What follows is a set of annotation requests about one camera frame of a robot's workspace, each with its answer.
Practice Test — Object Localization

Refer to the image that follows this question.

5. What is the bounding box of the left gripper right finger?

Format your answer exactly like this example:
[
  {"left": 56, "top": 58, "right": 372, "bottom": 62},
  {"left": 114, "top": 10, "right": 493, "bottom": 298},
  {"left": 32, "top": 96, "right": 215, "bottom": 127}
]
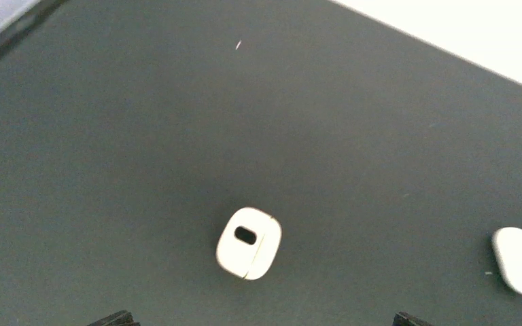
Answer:
[{"left": 392, "top": 312, "right": 433, "bottom": 326}]

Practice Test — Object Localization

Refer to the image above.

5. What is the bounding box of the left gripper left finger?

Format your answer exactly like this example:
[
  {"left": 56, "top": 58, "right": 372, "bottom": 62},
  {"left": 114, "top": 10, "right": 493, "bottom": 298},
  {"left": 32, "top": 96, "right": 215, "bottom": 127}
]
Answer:
[{"left": 87, "top": 310, "right": 141, "bottom": 326}]

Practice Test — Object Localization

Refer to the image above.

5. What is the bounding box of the white earbuds charging case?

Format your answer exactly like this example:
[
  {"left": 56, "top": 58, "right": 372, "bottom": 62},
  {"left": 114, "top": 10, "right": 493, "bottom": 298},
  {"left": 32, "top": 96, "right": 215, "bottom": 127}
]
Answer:
[{"left": 491, "top": 227, "right": 522, "bottom": 295}]

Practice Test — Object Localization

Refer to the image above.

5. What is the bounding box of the beige small earbuds case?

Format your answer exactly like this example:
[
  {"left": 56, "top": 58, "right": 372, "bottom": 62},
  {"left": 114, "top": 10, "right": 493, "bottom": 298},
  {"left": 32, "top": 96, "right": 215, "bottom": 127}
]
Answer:
[{"left": 215, "top": 207, "right": 282, "bottom": 280}]

